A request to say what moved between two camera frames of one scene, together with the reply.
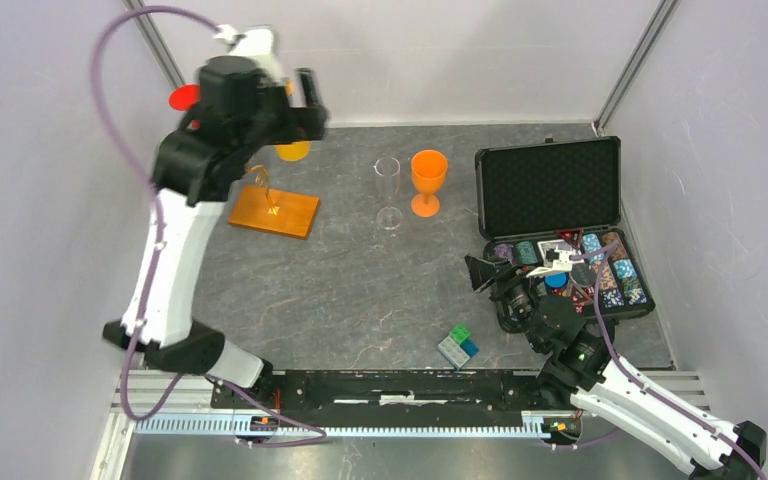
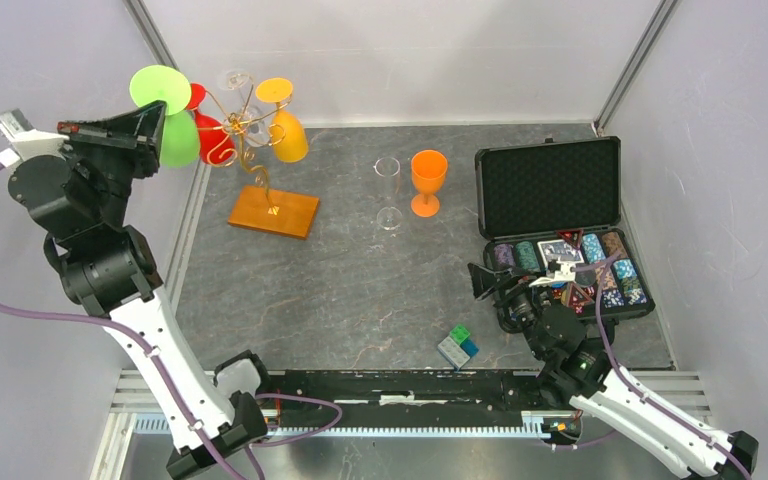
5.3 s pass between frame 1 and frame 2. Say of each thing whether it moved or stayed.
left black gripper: moved
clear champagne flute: stayed
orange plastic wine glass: stayed
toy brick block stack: stayed
